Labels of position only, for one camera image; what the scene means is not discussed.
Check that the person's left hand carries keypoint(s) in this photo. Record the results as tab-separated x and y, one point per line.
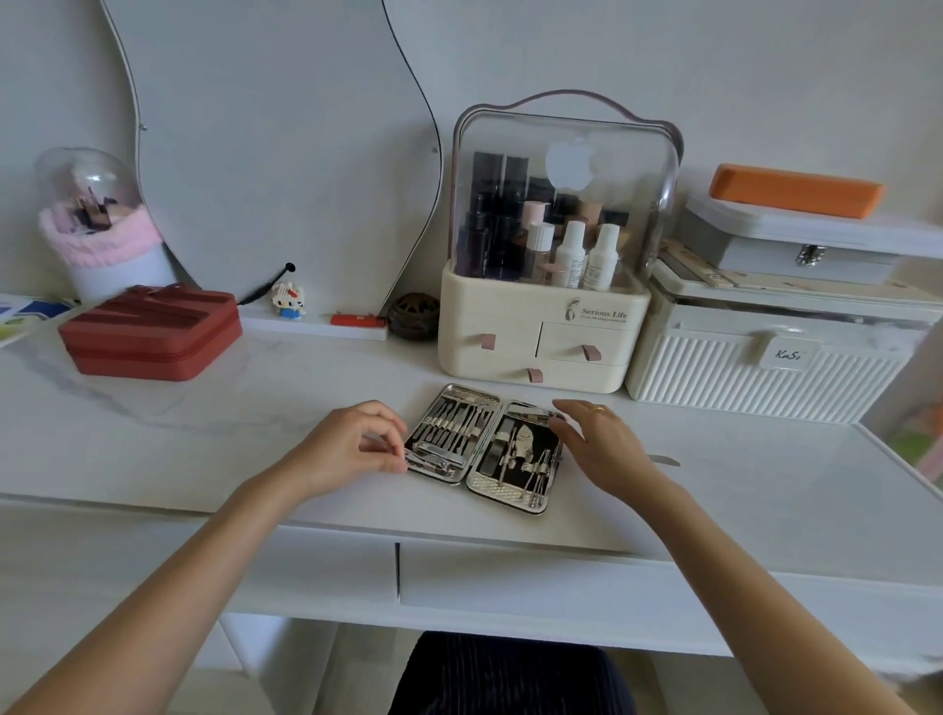
335	453

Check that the person's right hand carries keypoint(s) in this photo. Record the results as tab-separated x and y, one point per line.
611	453

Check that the person's left thumb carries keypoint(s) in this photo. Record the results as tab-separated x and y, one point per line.
387	464

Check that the person's right thumb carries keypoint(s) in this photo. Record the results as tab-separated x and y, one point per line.
576	443

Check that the silver manicure kit case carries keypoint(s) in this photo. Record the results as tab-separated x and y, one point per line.
479	490

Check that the person's right forearm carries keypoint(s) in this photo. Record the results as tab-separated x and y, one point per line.
751	604

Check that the person's left forearm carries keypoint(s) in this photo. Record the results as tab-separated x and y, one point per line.
177	589

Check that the large steel nail clipper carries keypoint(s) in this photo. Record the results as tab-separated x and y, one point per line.
435	463

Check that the small steel nail clipper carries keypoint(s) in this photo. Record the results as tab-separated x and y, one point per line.
524	442

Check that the row of steel manicure tools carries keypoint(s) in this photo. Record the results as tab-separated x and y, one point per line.
451	426

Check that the wide cream organiser drawer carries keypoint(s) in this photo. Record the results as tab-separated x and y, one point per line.
486	374

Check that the cream cosmetic organiser clear lid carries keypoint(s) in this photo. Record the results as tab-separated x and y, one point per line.
508	331

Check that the small red flat case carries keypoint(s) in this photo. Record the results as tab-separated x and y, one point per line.
359	320

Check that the dark brown carved ball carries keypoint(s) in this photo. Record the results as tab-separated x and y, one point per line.
411	318

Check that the white ribbed storage box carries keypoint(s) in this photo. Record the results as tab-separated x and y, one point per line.
700	361

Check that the white mirror base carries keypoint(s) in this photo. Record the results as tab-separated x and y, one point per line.
317	324

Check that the white cosmetic bottle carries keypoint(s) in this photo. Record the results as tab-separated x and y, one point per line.
602	261
569	258

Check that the white cat block figure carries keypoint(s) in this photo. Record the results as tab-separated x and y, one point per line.
289	302

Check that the wooden rulers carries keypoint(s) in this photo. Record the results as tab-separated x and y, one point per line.
696	265

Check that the pink cosmetic bottle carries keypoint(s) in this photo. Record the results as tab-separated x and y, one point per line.
535	212

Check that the group of dark cosmetic bottles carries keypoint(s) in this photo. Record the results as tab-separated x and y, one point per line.
490	221

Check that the person's dark ribbed trousers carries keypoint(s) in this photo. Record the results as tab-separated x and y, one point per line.
508	678

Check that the white box with metal latch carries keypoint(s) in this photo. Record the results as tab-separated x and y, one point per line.
766	254

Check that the red zip jewellery box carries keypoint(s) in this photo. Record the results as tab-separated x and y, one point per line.
151	331

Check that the white fruit-shaped sticker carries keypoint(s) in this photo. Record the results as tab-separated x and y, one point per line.
571	166

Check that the white round brush holder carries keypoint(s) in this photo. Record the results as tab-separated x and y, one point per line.
121	278

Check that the orange oblong case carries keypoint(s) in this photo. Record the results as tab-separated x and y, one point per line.
796	191

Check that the wavy frameless mirror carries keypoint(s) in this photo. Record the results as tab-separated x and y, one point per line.
280	147

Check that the pink green packet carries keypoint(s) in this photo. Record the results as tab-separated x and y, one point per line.
921	442

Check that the pink fluffy band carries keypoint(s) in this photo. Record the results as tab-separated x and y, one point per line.
110	239

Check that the colourful paper sheets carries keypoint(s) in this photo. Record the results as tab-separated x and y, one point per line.
29	317

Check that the bunch of makeup brushes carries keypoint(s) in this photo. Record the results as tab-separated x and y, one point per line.
92	210

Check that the clear dome cover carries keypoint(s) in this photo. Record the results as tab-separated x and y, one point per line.
88	173

